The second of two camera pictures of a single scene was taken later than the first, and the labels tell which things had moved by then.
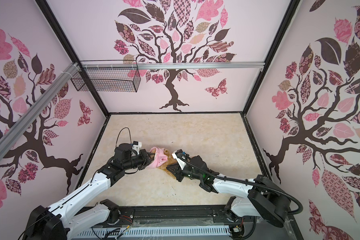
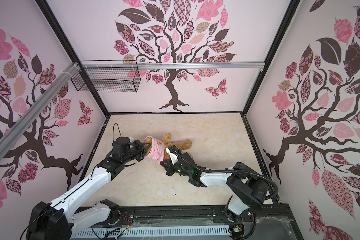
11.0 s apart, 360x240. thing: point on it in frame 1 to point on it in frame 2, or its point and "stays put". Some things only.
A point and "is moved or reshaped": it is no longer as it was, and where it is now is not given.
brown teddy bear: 170,161 is moved or reshaped
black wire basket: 107,79 stays put
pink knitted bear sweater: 160,157 is moved or reshaped
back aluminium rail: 171,65 stays put
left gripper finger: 146,155 to 144,146
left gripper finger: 145,162 to 141,156
